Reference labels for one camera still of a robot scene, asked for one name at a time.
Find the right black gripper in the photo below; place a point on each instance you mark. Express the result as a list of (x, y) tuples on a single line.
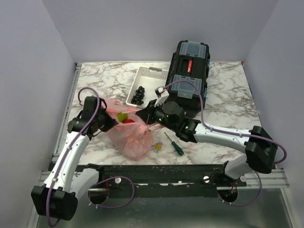
[(147, 113)]

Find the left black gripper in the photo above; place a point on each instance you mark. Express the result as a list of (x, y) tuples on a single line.
[(111, 122)]

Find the green fake lime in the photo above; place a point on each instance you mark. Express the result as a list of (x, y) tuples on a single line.
[(122, 117)]

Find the pink plastic bag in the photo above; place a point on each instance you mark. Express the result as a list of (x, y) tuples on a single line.
[(133, 140)]

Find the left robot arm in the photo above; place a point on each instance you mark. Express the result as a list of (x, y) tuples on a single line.
[(59, 194)]

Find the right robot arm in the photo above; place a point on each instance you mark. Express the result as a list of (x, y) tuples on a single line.
[(257, 147)]

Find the black fake grape bunch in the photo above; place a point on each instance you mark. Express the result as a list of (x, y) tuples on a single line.
[(137, 99)]

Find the red fake fruit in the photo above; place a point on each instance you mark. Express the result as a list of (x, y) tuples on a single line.
[(128, 121)]

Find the yellow hex key set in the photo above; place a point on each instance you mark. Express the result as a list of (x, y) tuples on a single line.
[(158, 147)]

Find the white plastic basket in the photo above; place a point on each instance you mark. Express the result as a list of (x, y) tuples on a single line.
[(149, 78)]

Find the black plastic toolbox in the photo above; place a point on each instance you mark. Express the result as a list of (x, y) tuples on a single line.
[(187, 76)]

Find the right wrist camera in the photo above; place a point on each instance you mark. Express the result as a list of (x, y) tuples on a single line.
[(162, 95)]

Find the green handled screwdriver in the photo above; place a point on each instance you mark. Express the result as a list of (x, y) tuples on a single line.
[(176, 147)]

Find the black front rail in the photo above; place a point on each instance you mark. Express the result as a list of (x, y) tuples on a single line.
[(163, 181)]

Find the aluminium frame rail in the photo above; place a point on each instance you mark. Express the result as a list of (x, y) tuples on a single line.
[(229, 104)]

